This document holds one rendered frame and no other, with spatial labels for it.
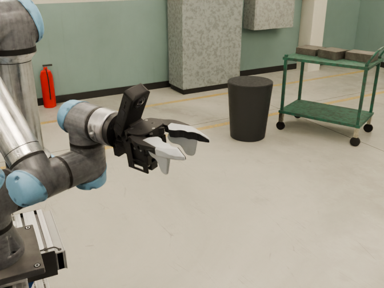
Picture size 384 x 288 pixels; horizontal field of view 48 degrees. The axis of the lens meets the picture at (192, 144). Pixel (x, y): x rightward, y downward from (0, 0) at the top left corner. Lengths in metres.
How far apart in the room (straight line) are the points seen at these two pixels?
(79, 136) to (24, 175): 0.14
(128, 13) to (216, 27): 1.25
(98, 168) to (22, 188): 0.18
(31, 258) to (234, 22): 5.67
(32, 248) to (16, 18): 0.60
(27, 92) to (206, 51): 5.34
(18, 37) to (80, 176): 0.36
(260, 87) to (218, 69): 2.18
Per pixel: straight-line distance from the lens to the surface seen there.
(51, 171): 0.91
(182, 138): 0.81
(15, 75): 1.12
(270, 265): 2.87
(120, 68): 6.41
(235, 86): 4.46
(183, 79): 6.27
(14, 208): 1.20
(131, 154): 0.83
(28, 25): 1.11
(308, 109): 5.09
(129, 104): 0.78
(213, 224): 3.20
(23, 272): 1.20
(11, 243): 1.23
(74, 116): 0.94
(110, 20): 6.26
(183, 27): 6.14
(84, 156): 0.96
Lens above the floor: 1.75
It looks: 22 degrees down
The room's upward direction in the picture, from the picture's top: straight up
